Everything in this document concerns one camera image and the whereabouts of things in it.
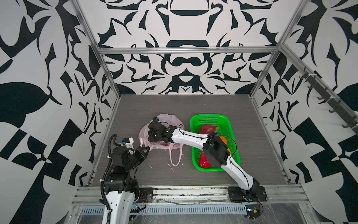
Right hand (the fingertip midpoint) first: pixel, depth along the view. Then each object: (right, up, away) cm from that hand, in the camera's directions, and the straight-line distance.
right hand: (148, 135), depth 90 cm
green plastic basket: (+51, +4, +1) cm, 51 cm away
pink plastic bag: (+18, -6, -10) cm, 22 cm away
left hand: (+4, -3, -15) cm, 15 cm away
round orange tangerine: (+48, -2, -1) cm, 48 cm away
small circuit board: (+57, -34, -19) cm, 69 cm away
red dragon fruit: (+38, +4, 0) cm, 38 cm away
